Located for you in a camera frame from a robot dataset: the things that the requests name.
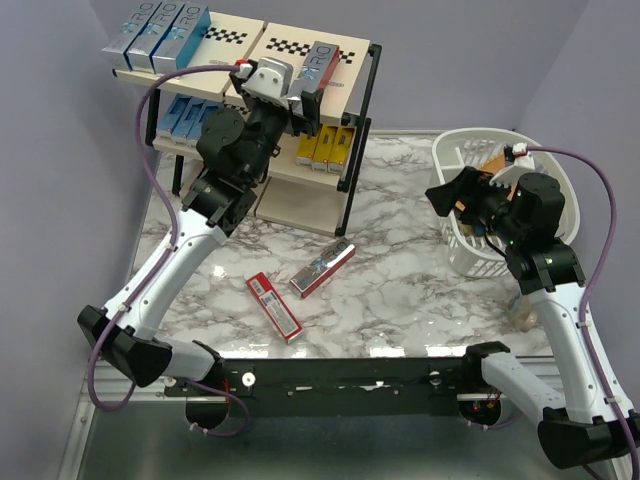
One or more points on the silver blue R&O box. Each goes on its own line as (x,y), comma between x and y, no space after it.
(141,52)

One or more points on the woven wicker fan tray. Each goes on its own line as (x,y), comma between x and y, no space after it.
(492,166)

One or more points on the black mounting rail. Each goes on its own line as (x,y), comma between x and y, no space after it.
(437,386)

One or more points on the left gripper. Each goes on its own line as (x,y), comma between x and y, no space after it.
(311,104)

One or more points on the beige three-tier shelf rack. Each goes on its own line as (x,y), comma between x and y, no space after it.
(290,194)

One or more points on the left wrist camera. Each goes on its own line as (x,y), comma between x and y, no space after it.
(268,80)

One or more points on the red R&O toothpaste box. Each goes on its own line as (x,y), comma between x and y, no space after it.
(315,73)

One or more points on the blue metallic toothpaste box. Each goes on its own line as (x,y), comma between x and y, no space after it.
(183,39)

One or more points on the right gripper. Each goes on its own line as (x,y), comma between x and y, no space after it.
(444,196)

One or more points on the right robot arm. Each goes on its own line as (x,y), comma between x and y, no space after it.
(591,419)

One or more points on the red toothpaste box barcode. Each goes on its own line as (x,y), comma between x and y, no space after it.
(271,302)

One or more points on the yellow toothpaste box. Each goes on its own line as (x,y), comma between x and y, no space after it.
(306,151)
(340,149)
(324,145)

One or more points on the light blue toothpaste box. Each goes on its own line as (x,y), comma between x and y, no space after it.
(171,118)
(207,109)
(188,118)

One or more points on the white plastic dish basket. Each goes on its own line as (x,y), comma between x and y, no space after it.
(469,254)

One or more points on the silver red R&O box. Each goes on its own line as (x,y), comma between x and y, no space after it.
(320,269)

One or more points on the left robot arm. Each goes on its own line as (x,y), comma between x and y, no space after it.
(190,240)

